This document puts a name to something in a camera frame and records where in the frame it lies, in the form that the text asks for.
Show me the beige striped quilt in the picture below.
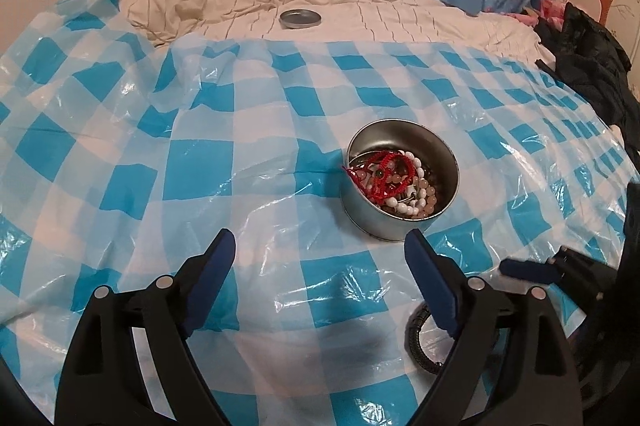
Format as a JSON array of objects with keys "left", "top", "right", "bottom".
[{"left": 120, "top": 0, "right": 556, "bottom": 57}]

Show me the round metal tin lid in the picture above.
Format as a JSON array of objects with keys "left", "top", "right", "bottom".
[{"left": 279, "top": 9, "right": 322, "bottom": 30}]

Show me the pink bead bracelet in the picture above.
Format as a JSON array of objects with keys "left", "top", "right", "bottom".
[{"left": 350, "top": 171, "right": 443, "bottom": 219}]

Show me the black jacket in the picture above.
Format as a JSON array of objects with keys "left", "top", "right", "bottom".
[{"left": 535, "top": 1, "right": 640, "bottom": 142}]

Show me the round metal tin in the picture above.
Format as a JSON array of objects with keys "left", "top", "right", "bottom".
[{"left": 341, "top": 119, "right": 460, "bottom": 241}]

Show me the black leather bracelet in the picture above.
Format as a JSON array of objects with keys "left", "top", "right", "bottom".
[{"left": 409, "top": 303, "right": 453, "bottom": 376}]

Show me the blue checked plastic sheet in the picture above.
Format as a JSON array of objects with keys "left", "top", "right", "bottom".
[{"left": 0, "top": 0, "right": 636, "bottom": 426}]

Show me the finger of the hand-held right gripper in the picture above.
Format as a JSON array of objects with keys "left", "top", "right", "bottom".
[{"left": 500, "top": 256, "right": 568, "bottom": 283}]

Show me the red knotted cord bracelet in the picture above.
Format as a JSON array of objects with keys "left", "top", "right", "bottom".
[{"left": 342, "top": 149, "right": 421, "bottom": 207}]

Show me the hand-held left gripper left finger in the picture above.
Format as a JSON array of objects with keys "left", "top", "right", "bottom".
[{"left": 56, "top": 229, "right": 237, "bottom": 426}]

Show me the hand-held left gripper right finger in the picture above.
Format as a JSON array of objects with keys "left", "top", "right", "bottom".
[{"left": 404, "top": 229, "right": 585, "bottom": 426}]

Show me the pink cloth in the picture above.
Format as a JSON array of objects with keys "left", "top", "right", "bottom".
[{"left": 520, "top": 0, "right": 568, "bottom": 27}]

